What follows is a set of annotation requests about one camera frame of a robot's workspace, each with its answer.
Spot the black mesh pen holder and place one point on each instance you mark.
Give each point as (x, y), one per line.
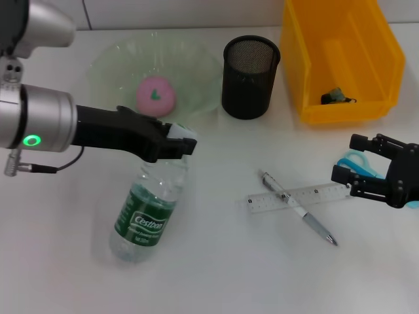
(245, 95)

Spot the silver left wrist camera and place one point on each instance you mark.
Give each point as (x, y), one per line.
(49, 29)

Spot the pink toy peach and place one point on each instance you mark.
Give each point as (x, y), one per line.
(163, 104)

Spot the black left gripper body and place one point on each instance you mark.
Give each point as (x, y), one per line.
(114, 131)

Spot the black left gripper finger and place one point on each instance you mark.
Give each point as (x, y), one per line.
(180, 147)
(164, 127)

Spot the green glass fruit plate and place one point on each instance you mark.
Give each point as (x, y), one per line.
(196, 65)

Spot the clear water bottle green label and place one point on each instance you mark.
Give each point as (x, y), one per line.
(144, 222)

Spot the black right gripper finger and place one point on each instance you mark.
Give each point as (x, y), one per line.
(342, 175)
(360, 142)

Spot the yellow plastic bin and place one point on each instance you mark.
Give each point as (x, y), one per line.
(327, 65)

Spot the blue scissors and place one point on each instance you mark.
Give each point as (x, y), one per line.
(367, 163)

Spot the clear plastic ruler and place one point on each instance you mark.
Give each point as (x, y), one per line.
(268, 199)

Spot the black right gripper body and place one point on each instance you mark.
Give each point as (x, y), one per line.
(406, 176)

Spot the white silver ballpoint pen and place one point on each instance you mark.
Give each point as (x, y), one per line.
(314, 223)

